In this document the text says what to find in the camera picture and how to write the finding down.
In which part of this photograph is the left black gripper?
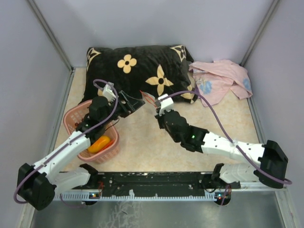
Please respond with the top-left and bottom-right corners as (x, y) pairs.
(101, 90), (145, 126)

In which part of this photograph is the clear zip top bag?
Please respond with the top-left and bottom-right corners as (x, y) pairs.
(140, 90), (157, 109)

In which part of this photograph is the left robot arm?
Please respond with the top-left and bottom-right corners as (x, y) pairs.
(13, 91), (145, 210)

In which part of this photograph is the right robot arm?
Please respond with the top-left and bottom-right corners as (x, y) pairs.
(155, 109), (288, 189)

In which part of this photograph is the orange carrot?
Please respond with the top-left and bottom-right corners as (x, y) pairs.
(104, 140), (115, 149)

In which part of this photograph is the orange mango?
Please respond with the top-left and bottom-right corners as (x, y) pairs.
(87, 135), (111, 154)

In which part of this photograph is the black floral pillow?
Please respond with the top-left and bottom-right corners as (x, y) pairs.
(82, 45), (198, 104)

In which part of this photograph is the pink printed cloth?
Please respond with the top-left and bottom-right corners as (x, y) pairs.
(190, 60), (253, 106)

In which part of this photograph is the pink plastic basket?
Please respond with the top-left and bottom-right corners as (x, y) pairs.
(63, 100), (119, 164)

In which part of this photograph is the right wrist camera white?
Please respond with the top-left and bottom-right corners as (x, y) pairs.
(154, 94), (174, 116)

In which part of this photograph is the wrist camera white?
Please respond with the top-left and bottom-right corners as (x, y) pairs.
(154, 94), (174, 116)
(103, 82), (116, 102)

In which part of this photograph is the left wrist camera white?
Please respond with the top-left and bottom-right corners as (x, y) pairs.
(103, 82), (116, 102)

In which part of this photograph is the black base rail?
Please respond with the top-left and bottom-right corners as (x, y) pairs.
(74, 172), (227, 197)

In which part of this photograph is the aluminium frame post right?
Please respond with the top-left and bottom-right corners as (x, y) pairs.
(240, 0), (281, 67)

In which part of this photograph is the aluminium frame post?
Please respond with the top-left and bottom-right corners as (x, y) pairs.
(26, 0), (74, 71)
(240, 0), (281, 67)

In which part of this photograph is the aluminium frame post left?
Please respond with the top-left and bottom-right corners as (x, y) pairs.
(26, 0), (74, 71)

